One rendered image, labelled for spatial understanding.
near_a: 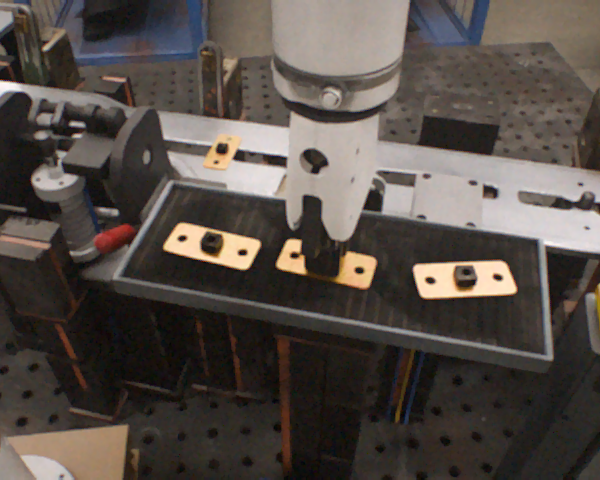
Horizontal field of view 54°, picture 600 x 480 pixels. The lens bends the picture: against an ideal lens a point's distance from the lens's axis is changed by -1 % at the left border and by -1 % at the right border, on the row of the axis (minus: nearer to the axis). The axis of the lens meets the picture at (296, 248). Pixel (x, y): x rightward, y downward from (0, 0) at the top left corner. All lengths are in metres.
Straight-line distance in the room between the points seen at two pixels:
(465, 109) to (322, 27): 0.67
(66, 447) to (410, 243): 0.56
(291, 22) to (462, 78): 1.43
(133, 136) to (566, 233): 0.57
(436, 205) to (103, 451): 0.55
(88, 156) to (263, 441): 0.50
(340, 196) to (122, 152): 0.31
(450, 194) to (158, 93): 1.12
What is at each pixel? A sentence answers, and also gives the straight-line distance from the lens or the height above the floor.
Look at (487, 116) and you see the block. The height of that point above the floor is 1.03.
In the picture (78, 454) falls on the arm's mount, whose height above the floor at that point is 0.78.
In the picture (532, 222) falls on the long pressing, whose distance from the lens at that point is 0.87.
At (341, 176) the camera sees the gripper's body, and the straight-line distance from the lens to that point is 0.40.
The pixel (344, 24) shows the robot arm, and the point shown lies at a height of 1.40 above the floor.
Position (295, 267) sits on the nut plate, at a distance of 0.53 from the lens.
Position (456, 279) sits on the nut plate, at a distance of 0.53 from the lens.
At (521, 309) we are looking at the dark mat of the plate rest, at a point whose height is 1.16.
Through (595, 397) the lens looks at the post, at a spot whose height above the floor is 1.08.
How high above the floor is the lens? 1.55
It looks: 46 degrees down
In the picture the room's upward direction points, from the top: straight up
